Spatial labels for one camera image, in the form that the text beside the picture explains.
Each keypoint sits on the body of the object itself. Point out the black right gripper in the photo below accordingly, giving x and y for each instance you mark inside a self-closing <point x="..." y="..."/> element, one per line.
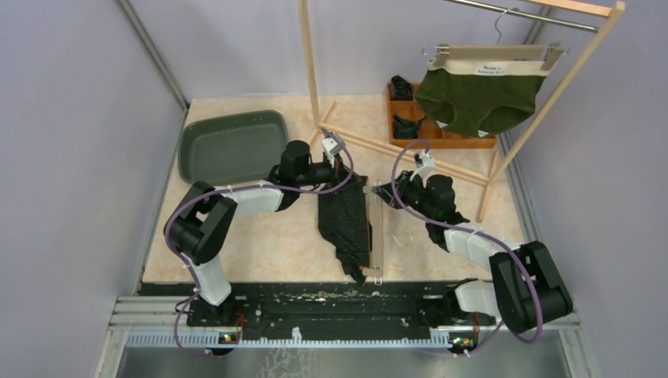
<point x="403" y="183"/>

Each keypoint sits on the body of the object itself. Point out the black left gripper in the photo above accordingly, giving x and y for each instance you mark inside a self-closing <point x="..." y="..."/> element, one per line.
<point x="339" y="173"/>

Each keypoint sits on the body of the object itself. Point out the black striped garment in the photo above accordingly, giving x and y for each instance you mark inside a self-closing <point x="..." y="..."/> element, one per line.
<point x="342" y="220"/>

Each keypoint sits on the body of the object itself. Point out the beige clip hanger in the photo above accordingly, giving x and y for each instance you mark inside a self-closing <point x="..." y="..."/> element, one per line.
<point x="374" y="271"/>
<point x="547" y="56"/>

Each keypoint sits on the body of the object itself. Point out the green underwear with cream waistband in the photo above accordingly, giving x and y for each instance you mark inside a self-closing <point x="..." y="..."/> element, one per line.
<point x="480" y="99"/>

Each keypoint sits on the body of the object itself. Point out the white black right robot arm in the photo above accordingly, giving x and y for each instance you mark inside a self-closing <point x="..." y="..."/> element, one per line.
<point x="526" y="288"/>

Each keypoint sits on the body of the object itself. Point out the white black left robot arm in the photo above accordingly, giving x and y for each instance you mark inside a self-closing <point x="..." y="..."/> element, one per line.
<point x="197" y="229"/>

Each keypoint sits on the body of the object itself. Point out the orange wooden compartment tray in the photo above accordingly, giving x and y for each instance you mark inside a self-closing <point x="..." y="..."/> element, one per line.
<point x="437" y="137"/>

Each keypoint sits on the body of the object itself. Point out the dark rolled sock front left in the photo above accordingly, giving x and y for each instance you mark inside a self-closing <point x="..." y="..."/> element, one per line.
<point x="403" y="128"/>

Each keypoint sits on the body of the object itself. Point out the dark rolled sock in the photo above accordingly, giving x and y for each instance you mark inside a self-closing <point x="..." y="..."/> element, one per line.
<point x="403" y="128"/>
<point x="400" y="89"/>

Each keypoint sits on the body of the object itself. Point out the grey-green plastic tub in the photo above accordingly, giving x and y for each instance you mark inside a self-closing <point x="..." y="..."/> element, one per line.
<point x="232" y="149"/>

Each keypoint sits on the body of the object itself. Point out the dark rolled sock far left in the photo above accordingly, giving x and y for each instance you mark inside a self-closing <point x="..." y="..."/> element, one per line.
<point x="400" y="89"/>

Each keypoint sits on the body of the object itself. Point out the light wooden clothes rack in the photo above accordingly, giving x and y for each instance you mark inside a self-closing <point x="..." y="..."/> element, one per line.
<point x="609" y="15"/>

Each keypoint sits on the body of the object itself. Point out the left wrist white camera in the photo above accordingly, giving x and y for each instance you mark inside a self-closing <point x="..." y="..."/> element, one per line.
<point x="332" y="145"/>

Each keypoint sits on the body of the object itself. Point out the wrist white camera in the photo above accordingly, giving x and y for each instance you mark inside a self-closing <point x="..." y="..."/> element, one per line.
<point x="332" y="145"/>
<point x="425" y="164"/>

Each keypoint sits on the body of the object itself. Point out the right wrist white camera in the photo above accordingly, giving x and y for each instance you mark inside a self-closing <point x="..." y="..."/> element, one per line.
<point x="425" y="164"/>

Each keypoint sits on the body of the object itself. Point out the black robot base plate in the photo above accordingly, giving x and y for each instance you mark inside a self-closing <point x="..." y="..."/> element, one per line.
<point x="336" y="312"/>

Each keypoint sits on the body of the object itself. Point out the aluminium front rail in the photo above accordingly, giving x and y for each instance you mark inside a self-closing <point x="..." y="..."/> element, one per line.
<point x="159" y="321"/>

